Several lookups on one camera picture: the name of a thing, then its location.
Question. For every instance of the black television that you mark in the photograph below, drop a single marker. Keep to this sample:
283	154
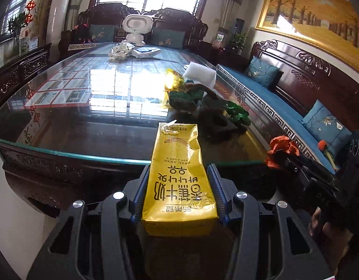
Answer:
10	8

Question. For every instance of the blue and white packet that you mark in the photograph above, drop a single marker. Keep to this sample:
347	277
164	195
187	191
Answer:
147	52

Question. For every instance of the blue patterned seat mat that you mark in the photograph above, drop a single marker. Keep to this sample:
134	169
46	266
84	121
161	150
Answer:
272	105

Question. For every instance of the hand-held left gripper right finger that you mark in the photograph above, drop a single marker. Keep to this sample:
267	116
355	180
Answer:
218	194

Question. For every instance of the white standing air conditioner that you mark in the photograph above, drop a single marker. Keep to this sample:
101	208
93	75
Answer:
58	14

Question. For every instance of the bamboo plant in vase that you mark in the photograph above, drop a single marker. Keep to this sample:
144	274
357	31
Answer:
17	27

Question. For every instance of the yellow milk carton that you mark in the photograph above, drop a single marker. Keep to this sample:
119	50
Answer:
173	180

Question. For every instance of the blue floral cushion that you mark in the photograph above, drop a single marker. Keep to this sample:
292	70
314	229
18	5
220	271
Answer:
262	71
325	124

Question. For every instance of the carved wooden sideboard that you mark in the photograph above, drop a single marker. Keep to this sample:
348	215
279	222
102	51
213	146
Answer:
19	70

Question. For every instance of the gold framed tree painting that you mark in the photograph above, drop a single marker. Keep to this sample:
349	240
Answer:
310	14

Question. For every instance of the dark red bag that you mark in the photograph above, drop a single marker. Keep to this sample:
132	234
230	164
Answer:
81	33

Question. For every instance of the green crumpled paper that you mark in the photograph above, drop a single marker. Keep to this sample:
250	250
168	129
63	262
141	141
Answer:
237	113
186	96

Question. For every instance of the small orange toy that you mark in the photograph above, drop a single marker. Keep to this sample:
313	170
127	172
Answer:
322	145

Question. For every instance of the orange paper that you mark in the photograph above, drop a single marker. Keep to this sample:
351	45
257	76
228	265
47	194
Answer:
280	147

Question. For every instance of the yellow foil wrapper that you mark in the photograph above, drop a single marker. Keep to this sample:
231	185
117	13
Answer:
173	78

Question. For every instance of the green potted plant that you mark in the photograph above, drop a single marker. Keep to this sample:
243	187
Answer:
240	41

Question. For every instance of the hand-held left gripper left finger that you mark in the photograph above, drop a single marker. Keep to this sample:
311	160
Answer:
141	194

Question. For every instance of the white robot toy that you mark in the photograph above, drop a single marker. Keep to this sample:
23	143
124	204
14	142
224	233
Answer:
137	26

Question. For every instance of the teal embroidered cushion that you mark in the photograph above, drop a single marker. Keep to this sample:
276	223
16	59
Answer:
102	33
167	38

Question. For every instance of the beige curtain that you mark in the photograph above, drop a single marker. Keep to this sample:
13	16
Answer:
234	0
78	3

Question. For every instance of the printed photo sheets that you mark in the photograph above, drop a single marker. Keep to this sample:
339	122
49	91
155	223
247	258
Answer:
62	84

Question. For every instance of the white foam block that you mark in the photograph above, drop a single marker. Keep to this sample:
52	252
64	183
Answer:
201	74

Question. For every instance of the person's right hand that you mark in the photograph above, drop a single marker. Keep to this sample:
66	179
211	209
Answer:
316	221

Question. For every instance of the long carved wooden sofa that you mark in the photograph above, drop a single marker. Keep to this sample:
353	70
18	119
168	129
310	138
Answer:
301	73

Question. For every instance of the white crumpled plastic bag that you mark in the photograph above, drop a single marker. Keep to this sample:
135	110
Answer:
121	51

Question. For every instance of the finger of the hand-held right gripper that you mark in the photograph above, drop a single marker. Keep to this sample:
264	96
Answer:
293	170
316	164

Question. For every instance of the small green white box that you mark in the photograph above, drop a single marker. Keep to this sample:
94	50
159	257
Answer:
221	37

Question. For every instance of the red knot decoration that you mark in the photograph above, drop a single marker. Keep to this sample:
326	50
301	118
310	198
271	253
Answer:
32	4

